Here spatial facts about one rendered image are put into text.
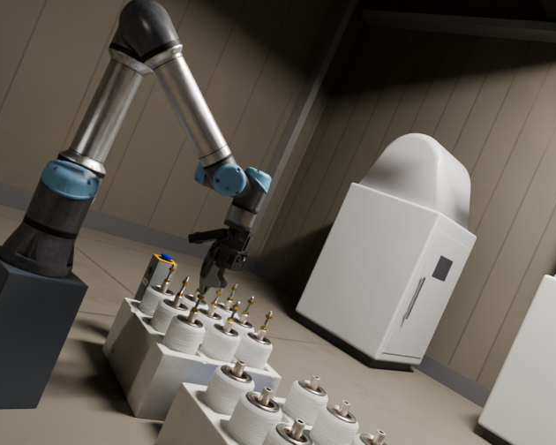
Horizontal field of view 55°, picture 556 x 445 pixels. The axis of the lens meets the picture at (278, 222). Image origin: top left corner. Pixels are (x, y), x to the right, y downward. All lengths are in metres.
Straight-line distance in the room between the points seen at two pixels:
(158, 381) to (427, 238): 2.00
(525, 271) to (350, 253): 1.12
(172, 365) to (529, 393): 1.87
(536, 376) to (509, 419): 0.24
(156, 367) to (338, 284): 2.03
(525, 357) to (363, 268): 1.00
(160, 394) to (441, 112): 3.28
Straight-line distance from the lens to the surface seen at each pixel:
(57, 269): 1.23
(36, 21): 3.35
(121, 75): 1.35
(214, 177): 1.23
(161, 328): 1.55
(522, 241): 3.73
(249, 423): 1.11
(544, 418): 2.83
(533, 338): 2.85
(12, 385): 1.31
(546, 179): 3.81
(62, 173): 1.20
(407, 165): 3.31
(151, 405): 1.46
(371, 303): 3.15
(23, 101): 3.36
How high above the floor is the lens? 0.63
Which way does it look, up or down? 2 degrees down
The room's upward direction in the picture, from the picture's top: 24 degrees clockwise
